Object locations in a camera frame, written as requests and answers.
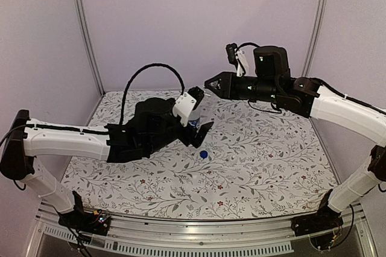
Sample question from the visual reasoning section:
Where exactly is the clear plastic bottle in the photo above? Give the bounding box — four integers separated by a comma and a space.
189, 89, 215, 130

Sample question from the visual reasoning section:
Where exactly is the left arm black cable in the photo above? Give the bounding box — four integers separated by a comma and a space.
119, 63, 185, 127

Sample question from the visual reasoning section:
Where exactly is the left aluminium corner post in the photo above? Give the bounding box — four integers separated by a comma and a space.
74, 0, 106, 96

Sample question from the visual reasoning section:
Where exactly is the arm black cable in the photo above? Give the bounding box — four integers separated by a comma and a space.
119, 63, 185, 127
236, 42, 262, 52

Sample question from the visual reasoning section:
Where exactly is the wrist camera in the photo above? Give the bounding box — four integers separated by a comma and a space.
226, 43, 249, 77
172, 86, 204, 127

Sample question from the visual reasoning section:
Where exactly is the Pepsi bottle blue label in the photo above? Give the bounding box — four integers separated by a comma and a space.
188, 118, 200, 129

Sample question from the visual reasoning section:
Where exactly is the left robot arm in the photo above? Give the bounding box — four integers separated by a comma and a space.
1, 95, 213, 229

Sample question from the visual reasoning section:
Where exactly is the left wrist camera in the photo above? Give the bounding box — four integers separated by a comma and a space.
172, 86, 204, 127

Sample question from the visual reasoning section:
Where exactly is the aluminium front rail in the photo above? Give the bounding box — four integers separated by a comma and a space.
26, 203, 379, 256

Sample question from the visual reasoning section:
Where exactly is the floral patterned table mat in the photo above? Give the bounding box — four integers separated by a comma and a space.
62, 97, 337, 220

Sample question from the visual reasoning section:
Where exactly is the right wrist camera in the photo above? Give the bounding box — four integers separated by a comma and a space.
226, 43, 249, 77

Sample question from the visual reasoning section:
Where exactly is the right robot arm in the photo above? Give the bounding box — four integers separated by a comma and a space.
204, 43, 385, 230

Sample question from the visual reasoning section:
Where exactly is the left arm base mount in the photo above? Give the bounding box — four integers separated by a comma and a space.
59, 191, 111, 236

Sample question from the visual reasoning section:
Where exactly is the aluminium corner post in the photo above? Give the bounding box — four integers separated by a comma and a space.
74, 0, 106, 96
302, 0, 327, 77

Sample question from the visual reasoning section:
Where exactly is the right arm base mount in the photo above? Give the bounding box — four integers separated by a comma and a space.
291, 203, 343, 236

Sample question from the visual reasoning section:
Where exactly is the blue bottle cap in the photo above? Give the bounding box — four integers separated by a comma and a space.
200, 150, 209, 159

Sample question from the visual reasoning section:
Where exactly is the right aluminium corner post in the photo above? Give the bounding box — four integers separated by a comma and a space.
302, 0, 327, 77

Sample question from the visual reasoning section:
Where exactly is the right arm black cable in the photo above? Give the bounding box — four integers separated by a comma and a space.
236, 42, 262, 52

